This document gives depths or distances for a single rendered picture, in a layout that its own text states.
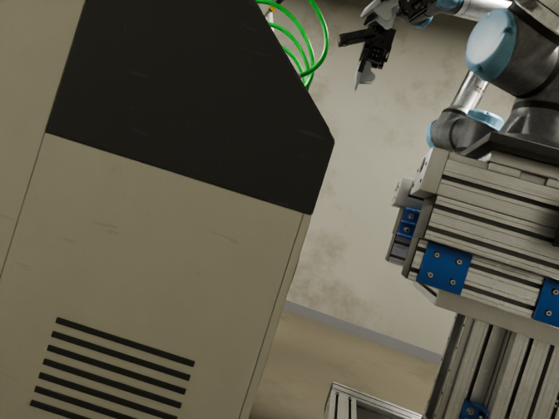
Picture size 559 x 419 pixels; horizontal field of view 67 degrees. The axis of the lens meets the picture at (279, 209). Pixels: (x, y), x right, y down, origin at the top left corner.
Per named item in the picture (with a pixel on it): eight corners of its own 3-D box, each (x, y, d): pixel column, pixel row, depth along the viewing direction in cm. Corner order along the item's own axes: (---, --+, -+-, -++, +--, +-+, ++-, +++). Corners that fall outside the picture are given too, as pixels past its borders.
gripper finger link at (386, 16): (373, 27, 102) (406, 8, 102) (360, 7, 102) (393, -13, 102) (370, 33, 105) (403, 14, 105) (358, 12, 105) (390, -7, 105)
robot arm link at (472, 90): (446, 140, 139) (517, 0, 143) (415, 141, 153) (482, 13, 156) (469, 160, 143) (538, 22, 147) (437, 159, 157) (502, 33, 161)
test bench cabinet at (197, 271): (196, 582, 87) (312, 215, 87) (-68, 494, 88) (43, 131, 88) (237, 415, 158) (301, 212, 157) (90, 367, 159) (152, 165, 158)
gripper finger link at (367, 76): (371, 91, 130) (380, 62, 130) (353, 86, 130) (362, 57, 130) (369, 94, 133) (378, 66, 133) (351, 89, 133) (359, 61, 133)
